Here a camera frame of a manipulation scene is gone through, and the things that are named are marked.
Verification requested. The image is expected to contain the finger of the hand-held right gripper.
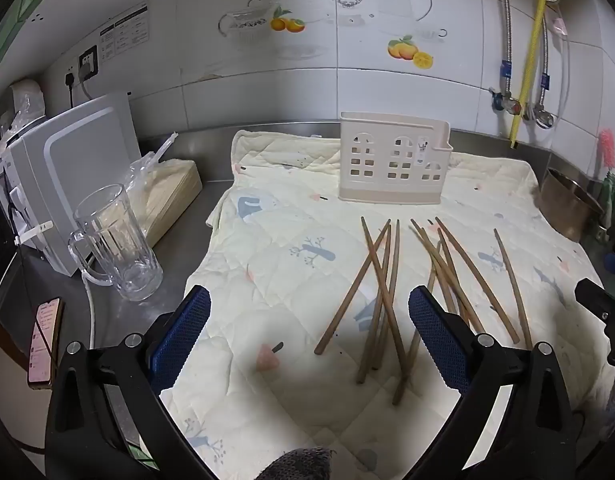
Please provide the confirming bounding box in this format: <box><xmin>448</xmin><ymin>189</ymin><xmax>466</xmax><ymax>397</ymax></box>
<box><xmin>575</xmin><ymin>277</ymin><xmax>615</xmax><ymax>367</ymax></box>

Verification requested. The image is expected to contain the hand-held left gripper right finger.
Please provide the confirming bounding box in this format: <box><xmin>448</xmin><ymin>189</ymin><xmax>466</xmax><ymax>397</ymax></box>
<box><xmin>408</xmin><ymin>285</ymin><xmax>591</xmax><ymax>480</ymax></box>

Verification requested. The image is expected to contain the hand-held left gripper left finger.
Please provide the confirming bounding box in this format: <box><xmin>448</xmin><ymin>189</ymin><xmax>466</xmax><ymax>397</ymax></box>
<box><xmin>44</xmin><ymin>285</ymin><xmax>223</xmax><ymax>480</ymax></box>

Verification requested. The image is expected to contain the pile of chopsticks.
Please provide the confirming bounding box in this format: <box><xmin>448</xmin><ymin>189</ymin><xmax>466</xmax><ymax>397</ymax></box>
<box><xmin>315</xmin><ymin>216</ymin><xmax>534</xmax><ymax>406</ymax></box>

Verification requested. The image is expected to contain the beige plastic utensil holder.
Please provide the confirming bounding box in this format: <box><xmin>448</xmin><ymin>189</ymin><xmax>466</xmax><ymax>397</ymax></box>
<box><xmin>337</xmin><ymin>111</ymin><xmax>454</xmax><ymax>206</ymax></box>

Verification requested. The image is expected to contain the person's left hand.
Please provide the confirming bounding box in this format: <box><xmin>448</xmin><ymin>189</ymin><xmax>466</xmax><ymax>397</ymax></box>
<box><xmin>260</xmin><ymin>447</ymin><xmax>335</xmax><ymax>480</ymax></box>

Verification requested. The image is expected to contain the metal pot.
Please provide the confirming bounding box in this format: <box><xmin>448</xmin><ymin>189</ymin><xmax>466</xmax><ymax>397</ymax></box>
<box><xmin>539</xmin><ymin>167</ymin><xmax>605</xmax><ymax>243</ymax></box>

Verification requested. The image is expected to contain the clear glass mug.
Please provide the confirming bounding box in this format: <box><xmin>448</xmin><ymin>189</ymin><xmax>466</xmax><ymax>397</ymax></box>
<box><xmin>68</xmin><ymin>183</ymin><xmax>164</xmax><ymax>302</ymax></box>

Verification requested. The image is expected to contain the pink brush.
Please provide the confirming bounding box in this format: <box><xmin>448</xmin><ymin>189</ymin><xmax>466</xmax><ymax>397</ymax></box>
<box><xmin>598</xmin><ymin>129</ymin><xmax>615</xmax><ymax>181</ymax></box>

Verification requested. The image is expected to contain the smartphone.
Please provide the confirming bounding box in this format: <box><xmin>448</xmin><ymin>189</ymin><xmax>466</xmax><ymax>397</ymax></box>
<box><xmin>27</xmin><ymin>297</ymin><xmax>65</xmax><ymax>390</ymax></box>

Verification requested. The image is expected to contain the bagged stack of beige sheets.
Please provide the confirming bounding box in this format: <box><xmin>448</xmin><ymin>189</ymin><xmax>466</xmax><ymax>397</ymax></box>
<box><xmin>124</xmin><ymin>132</ymin><xmax>203</xmax><ymax>246</ymax></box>

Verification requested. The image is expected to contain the cream quilted printed mat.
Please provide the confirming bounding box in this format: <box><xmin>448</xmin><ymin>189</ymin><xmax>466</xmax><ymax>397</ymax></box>
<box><xmin>160</xmin><ymin>130</ymin><xmax>613</xmax><ymax>480</ymax></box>

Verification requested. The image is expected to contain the chrome pipe valve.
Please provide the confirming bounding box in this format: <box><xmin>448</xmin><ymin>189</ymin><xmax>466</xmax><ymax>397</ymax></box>
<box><xmin>525</xmin><ymin>102</ymin><xmax>555</xmax><ymax>129</ymax></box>

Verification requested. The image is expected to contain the white microwave oven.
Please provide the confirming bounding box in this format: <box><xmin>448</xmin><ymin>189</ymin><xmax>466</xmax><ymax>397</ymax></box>
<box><xmin>0</xmin><ymin>92</ymin><xmax>142</xmax><ymax>277</ymax></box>

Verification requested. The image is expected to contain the white plastic-wrapped appliance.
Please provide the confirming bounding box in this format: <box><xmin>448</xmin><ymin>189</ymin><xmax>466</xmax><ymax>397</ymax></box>
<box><xmin>10</xmin><ymin>80</ymin><xmax>45</xmax><ymax>126</ymax></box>

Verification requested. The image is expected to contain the white power cord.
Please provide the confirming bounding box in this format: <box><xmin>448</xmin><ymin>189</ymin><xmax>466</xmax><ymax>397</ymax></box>
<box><xmin>84</xmin><ymin>277</ymin><xmax>98</xmax><ymax>353</ymax></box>

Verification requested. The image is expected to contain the white plastic strap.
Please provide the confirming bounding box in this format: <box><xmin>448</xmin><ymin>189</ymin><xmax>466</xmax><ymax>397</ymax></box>
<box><xmin>14</xmin><ymin>221</ymin><xmax>54</xmax><ymax>247</ymax></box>

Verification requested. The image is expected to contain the red-handled pipe valve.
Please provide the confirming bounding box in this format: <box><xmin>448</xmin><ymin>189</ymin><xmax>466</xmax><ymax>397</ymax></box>
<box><xmin>490</xmin><ymin>87</ymin><xmax>523</xmax><ymax>116</ymax></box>

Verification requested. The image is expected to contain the braided metal hose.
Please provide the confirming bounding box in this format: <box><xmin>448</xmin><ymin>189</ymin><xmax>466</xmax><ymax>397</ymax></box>
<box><xmin>537</xmin><ymin>25</ymin><xmax>551</xmax><ymax>111</ymax></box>
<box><xmin>497</xmin><ymin>0</ymin><xmax>514</xmax><ymax>96</ymax></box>

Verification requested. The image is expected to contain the yellow hose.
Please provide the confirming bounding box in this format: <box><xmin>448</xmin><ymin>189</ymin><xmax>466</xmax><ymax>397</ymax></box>
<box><xmin>510</xmin><ymin>0</ymin><xmax>547</xmax><ymax>148</ymax></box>

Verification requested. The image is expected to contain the wall socket with black plug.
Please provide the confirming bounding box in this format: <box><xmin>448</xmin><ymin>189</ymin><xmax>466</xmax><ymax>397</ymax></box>
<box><xmin>64</xmin><ymin>45</ymin><xmax>99</xmax><ymax>86</ymax></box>

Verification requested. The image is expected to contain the white wall label sticker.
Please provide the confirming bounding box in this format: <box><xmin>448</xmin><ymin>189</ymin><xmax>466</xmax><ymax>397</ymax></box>
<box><xmin>98</xmin><ymin>2</ymin><xmax>150</xmax><ymax>61</ymax></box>

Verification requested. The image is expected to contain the green wall cabinet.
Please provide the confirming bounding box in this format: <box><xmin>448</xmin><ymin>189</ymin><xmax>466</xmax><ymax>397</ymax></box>
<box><xmin>0</xmin><ymin>0</ymin><xmax>75</xmax><ymax>68</ymax></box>

